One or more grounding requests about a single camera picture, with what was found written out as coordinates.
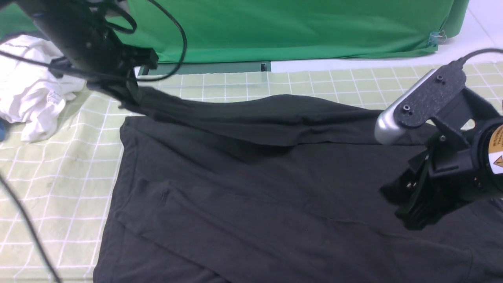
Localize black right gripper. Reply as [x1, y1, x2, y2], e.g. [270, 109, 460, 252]
[380, 88, 503, 230]

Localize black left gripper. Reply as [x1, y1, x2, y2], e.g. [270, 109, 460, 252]
[49, 24, 158, 104]

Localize dark gray long-sleeved shirt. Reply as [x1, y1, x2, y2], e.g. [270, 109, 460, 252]
[93, 95, 502, 283]

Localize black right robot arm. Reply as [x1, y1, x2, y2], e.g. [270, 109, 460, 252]
[380, 88, 502, 230]

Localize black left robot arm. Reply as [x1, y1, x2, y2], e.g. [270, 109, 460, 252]
[15, 0, 158, 105]

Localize white crumpled shirt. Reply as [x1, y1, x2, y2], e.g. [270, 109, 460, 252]
[0, 56, 86, 143]

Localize green backdrop cloth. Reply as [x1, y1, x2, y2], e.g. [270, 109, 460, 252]
[0, 0, 469, 64]

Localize blue object at edge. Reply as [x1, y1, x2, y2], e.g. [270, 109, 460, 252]
[0, 121, 6, 142]

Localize light green checkered tablecloth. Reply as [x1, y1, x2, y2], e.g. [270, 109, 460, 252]
[0, 62, 503, 283]

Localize metal binder clip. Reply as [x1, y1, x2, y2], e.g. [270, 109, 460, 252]
[427, 30, 448, 46]

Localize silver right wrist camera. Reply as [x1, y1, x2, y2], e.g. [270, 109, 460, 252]
[374, 62, 467, 145]

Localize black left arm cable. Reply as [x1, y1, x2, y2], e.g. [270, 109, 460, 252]
[0, 0, 187, 283]

